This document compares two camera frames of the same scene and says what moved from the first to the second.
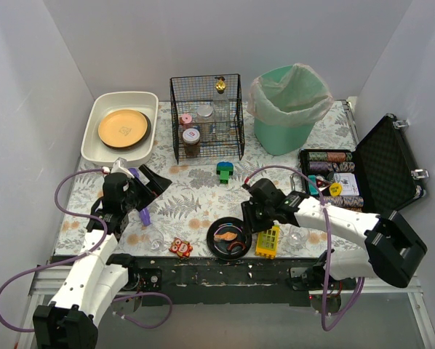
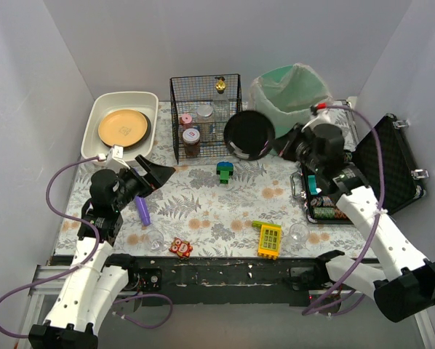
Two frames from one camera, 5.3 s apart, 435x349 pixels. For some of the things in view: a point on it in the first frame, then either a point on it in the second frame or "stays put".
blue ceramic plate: [144, 139] stays put
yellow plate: [122, 127] stays put
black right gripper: [250, 217] to [295, 146]
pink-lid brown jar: [190, 138] stays put
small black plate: [232, 249] to [249, 134]
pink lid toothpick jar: [185, 118] stays put
